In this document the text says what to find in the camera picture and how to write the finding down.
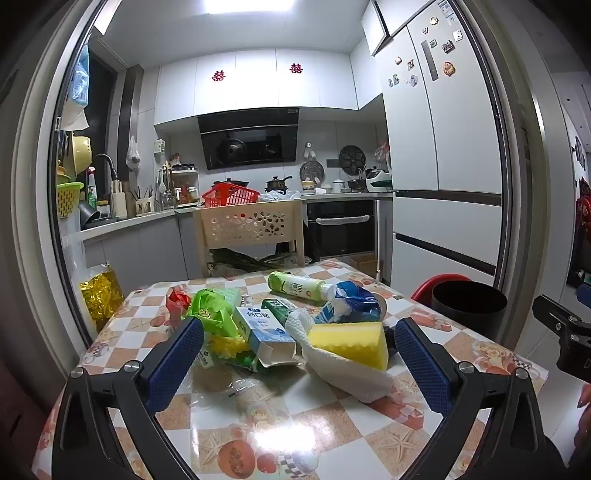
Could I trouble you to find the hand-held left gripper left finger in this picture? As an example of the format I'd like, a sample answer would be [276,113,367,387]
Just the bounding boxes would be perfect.
[52,316,206,480]

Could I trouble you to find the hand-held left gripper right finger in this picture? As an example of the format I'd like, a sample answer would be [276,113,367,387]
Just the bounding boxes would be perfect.
[394,317,548,480]

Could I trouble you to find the black trash bin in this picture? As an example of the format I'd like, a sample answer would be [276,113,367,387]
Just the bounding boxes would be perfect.
[431,281,509,354]

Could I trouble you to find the yellow sponge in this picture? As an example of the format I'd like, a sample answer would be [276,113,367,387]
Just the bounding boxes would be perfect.
[307,322,389,371]

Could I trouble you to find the blue plastic bag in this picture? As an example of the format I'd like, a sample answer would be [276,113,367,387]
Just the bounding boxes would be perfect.
[316,280,383,326]

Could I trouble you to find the person's right hand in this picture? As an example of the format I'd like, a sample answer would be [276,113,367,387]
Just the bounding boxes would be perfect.
[577,383,591,444]

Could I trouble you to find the green and white packet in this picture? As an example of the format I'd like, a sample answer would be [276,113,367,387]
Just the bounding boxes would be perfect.
[196,348,259,372]

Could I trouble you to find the white paper towel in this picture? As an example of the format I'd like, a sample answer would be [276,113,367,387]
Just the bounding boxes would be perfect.
[285,310,393,403]

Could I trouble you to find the red snack wrapper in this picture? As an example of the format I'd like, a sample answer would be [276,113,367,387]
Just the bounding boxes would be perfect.
[166,286,192,324]

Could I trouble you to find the green plastic bag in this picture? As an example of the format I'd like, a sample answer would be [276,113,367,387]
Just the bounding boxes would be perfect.
[182,288,241,340]

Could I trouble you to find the clear plastic wrap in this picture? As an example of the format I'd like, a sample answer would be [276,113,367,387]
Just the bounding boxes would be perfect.
[194,369,278,416]

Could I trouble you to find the red stool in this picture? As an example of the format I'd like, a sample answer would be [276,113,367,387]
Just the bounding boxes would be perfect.
[410,274,472,305]

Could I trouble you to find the red foil balloon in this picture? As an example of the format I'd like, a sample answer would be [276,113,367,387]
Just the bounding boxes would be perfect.
[575,180,591,222]

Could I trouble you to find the blue and white milk carton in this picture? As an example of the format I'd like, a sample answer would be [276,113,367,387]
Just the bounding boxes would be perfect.
[232,305,298,370]

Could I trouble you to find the gold foil bag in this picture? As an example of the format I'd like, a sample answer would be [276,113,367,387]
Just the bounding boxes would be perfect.
[78,263,125,335]

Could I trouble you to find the checkered plastic tablecloth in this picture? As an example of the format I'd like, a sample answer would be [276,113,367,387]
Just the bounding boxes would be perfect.
[32,258,550,480]

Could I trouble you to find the cardboard box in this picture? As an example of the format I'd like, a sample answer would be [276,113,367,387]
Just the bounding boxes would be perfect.
[348,253,379,277]

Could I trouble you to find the green leafy vegetables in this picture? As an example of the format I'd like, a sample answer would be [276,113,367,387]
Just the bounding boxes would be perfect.
[208,249,296,275]

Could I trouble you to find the grey kitchen counter cabinets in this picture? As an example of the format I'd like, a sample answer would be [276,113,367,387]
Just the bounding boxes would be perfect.
[81,191,393,282]

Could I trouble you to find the white mop pole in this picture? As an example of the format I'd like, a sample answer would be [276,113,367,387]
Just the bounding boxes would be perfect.
[375,199,383,278]

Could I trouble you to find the green and white bottle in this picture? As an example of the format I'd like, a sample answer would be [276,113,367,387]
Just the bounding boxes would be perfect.
[268,271,338,304]

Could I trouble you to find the beige plastic chair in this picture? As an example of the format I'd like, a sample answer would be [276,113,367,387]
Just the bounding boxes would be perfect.
[193,200,305,278]

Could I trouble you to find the black built-in oven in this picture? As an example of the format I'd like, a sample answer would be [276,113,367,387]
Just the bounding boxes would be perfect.
[302,198,376,264]

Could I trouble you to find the utensil holder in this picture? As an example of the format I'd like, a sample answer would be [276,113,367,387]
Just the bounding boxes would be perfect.
[131,185,155,215]

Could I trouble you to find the beige knife block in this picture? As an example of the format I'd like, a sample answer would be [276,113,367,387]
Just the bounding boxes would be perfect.
[110,181,127,219]

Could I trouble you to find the red plastic basket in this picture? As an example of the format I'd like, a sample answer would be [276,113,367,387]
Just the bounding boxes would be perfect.
[202,183,260,208]

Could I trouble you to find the spice rack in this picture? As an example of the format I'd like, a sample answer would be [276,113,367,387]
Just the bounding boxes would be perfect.
[159,161,200,206]

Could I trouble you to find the black frying pan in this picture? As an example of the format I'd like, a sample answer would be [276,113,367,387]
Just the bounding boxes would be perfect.
[78,199,100,227]

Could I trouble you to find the white and green rice cooker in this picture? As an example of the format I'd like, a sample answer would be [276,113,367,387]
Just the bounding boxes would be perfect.
[365,167,393,192]

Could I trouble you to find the crumpled clear plastic bag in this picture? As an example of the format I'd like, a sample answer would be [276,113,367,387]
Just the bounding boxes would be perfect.
[259,189,303,203]

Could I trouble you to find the green plastic colander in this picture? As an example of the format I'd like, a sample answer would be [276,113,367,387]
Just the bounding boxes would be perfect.
[56,182,85,217]

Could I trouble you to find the white refrigerator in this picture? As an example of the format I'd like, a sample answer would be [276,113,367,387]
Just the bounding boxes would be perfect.
[372,0,504,296]

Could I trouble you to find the black faucet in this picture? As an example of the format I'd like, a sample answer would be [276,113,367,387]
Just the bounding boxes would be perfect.
[90,154,118,195]

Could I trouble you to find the round black baking pan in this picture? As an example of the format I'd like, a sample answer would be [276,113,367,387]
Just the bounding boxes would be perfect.
[338,144,366,171]

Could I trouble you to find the yellow plastic colander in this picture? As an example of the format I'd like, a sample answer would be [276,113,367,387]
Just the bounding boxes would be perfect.
[69,136,93,176]

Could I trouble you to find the black range hood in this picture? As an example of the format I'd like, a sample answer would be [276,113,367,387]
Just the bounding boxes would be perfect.
[198,107,300,171]

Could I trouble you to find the group of fridge magnets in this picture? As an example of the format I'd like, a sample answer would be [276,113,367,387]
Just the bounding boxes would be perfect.
[387,16,465,88]

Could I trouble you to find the blue plastic bags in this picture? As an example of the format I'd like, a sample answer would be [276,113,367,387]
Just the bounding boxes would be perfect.
[71,44,90,107]

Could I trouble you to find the ceiling light panel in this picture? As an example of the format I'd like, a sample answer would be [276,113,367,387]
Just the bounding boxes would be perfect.
[203,0,296,14]

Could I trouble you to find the white wall cabinets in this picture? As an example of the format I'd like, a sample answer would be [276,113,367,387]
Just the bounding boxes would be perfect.
[154,48,384,125]

